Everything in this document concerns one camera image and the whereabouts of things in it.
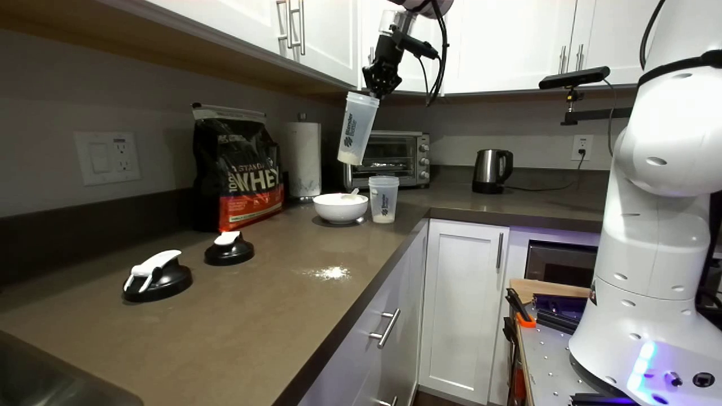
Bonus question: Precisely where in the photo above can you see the white upper cabinets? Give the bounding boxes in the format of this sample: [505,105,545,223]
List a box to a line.
[103,0,656,96]

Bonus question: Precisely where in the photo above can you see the white drawer front with handle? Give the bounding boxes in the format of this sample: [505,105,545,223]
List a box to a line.
[299,226,427,406]

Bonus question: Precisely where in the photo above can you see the small black white lid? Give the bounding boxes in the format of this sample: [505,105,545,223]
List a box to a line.
[206,231,255,266]

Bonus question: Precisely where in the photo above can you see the steel electric kettle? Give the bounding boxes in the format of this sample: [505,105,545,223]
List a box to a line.
[471,150,514,194]

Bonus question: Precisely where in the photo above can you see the steel sink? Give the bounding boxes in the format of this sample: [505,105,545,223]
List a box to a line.
[0,332,144,406]

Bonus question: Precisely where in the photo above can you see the white paper towel roll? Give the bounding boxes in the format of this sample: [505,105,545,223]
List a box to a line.
[287,123,322,202]

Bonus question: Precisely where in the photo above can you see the black whey protein bag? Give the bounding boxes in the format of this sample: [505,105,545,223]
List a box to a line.
[193,105,285,233]

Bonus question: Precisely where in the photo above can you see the black shaker lid white flip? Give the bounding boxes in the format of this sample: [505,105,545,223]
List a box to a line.
[122,249,193,302]

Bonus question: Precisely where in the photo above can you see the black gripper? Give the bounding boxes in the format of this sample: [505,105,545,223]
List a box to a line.
[361,30,437,99]

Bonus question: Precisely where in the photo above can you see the small clear plastic cup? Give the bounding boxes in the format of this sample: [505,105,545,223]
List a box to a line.
[367,176,399,223]

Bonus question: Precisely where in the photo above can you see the wooden board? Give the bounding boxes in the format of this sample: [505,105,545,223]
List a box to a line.
[511,279,590,302]

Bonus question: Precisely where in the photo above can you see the white bowl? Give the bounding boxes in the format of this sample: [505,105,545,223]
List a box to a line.
[313,193,367,223]

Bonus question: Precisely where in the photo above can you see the white powder spill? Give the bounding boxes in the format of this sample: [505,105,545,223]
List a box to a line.
[313,266,349,282]

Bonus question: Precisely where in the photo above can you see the wall power outlet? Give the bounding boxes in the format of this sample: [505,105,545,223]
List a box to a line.
[573,136,591,160]

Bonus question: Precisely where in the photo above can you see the white lower cabinet door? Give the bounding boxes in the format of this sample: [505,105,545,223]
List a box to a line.
[420,220,508,405]

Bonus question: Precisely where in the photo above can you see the black orange tool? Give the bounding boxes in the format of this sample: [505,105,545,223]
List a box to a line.
[505,290,538,329]

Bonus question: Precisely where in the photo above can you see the tall clear shaker cup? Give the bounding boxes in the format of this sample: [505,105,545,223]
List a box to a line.
[337,93,379,164]

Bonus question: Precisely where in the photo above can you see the silver toaster oven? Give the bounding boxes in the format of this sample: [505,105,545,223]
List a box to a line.
[343,132,431,190]

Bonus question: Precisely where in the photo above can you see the black camera on stand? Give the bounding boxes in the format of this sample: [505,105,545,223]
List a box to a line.
[540,66,633,126]

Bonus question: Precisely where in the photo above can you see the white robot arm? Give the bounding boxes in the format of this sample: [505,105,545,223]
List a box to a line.
[568,0,722,406]

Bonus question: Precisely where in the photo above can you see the white wall outlet plate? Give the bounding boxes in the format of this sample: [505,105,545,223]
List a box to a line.
[75,132,140,186]

